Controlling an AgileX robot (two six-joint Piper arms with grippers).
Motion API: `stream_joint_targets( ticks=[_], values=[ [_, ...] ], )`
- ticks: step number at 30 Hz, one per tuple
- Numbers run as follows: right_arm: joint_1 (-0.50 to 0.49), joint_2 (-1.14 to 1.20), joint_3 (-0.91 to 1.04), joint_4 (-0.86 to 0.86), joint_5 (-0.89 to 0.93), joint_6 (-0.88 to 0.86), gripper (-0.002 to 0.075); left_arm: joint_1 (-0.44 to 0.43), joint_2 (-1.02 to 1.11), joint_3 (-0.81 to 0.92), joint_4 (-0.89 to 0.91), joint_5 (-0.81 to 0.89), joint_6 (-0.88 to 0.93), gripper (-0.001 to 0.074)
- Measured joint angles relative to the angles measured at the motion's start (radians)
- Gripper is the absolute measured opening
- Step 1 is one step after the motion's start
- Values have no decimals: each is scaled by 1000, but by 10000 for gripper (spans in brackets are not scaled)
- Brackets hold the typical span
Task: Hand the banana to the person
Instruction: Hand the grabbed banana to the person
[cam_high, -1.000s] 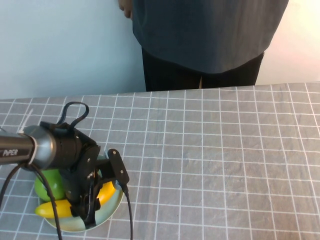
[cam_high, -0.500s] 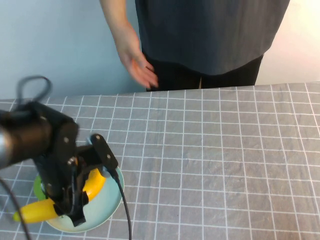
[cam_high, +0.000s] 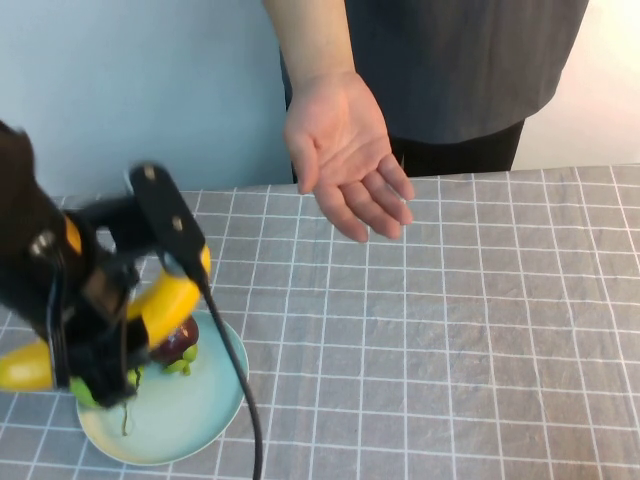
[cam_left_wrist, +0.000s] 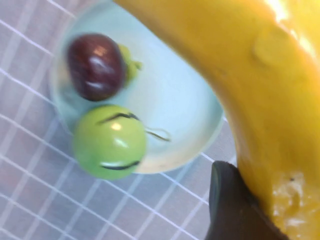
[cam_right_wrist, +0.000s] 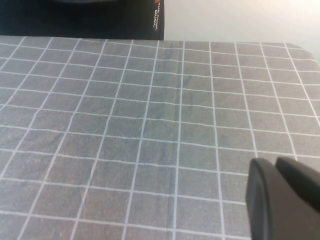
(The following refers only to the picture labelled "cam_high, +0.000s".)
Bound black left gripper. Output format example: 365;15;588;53
45;193;161;410

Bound black trousers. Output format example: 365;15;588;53
289;118;527;184

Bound green fruit with stem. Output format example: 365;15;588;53
68;364;147;437

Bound black camera cable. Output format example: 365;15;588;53
187;267;265;480

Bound person's bare forearm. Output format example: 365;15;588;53
262;0;358;97

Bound teal round plate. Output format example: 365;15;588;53
75;310;249;467

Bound purple mangosteen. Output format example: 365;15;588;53
148;316;201;379

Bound person's bare open hand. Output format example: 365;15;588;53
282;71;416;245

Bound yellow banana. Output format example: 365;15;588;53
0;245;213;392

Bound grey white-grid tablecloth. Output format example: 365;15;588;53
0;163;640;480

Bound grey shirt torso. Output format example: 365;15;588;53
278;0;592;147

